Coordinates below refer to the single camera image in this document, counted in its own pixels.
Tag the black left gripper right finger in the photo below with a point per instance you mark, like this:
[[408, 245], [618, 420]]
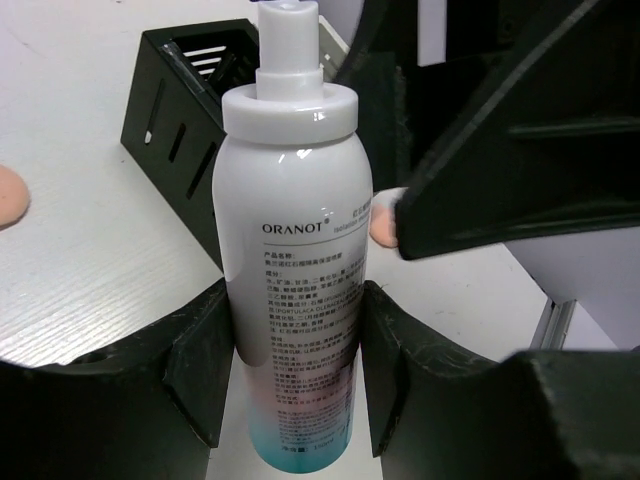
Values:
[[439, 411]]

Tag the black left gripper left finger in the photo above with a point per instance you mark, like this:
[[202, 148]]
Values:
[[149, 406]]

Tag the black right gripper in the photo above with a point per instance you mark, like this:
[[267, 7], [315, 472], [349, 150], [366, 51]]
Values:
[[549, 143]]

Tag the white pink teal spray bottle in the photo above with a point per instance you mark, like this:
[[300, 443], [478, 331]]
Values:
[[292, 190]]

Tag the pink round makeup puff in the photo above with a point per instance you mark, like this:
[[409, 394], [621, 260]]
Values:
[[14, 197]]

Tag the white slotted organizer box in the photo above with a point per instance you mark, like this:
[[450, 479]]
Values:
[[333, 49]]

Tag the black slotted organizer box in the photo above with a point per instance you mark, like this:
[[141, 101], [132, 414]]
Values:
[[173, 120]]

